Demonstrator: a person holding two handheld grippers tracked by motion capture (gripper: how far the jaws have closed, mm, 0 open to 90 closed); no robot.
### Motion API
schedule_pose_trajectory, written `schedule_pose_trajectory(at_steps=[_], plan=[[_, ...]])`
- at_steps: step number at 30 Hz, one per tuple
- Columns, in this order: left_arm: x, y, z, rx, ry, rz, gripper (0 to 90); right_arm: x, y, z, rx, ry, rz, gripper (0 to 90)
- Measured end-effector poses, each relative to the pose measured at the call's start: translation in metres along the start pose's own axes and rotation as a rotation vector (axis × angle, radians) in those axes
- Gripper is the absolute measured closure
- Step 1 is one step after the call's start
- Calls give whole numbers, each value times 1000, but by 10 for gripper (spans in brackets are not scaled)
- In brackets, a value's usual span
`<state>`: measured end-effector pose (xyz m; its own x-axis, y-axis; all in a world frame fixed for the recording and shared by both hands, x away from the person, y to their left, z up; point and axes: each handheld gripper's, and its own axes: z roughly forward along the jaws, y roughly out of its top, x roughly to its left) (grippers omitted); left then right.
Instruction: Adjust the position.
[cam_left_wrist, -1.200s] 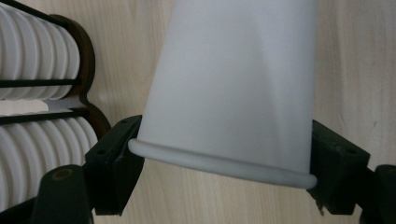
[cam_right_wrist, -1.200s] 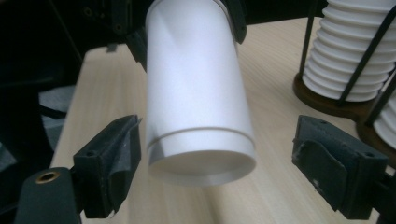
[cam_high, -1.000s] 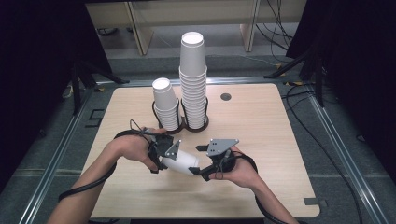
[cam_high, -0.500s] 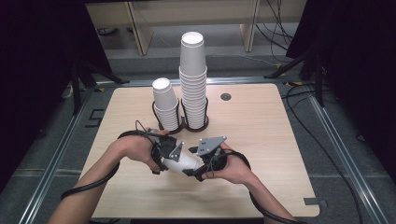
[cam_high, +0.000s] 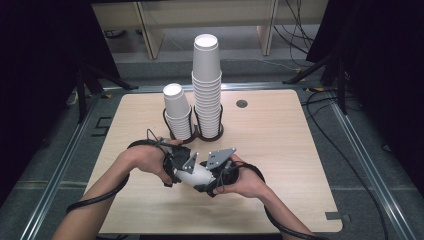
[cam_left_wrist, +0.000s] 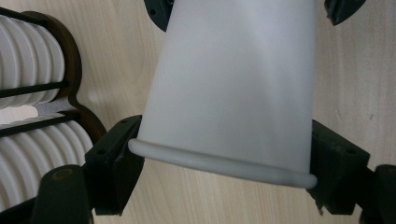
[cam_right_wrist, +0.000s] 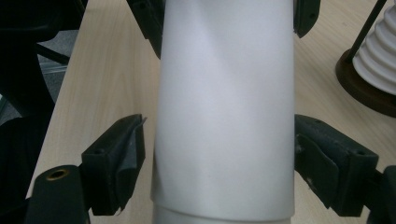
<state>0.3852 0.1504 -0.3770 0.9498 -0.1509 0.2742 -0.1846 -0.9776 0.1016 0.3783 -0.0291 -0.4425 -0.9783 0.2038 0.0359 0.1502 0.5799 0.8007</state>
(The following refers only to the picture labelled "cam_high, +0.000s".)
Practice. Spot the person's right hand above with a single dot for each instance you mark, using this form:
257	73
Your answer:
248	183

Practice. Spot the white paper cup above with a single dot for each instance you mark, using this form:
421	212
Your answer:
196	175

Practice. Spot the dark round table grommet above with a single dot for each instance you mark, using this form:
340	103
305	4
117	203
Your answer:
241	103

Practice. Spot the metal floor rail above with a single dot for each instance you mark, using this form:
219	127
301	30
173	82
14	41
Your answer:
370	166
56	176

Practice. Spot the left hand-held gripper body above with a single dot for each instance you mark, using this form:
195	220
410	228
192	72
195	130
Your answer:
178	156

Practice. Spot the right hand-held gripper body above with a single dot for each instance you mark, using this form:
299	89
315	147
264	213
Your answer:
220	157

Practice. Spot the black curtain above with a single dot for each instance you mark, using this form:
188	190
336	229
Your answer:
40	83
390	66

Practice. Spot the black tripod stand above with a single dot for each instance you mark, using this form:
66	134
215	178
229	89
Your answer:
81	96
340	86

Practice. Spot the short stack of white cups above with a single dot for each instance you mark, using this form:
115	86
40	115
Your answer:
176	106

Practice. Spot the tall stack of white cups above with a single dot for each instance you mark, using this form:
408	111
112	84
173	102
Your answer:
206	90

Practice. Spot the person's left hand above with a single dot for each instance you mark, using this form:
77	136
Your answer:
146	160

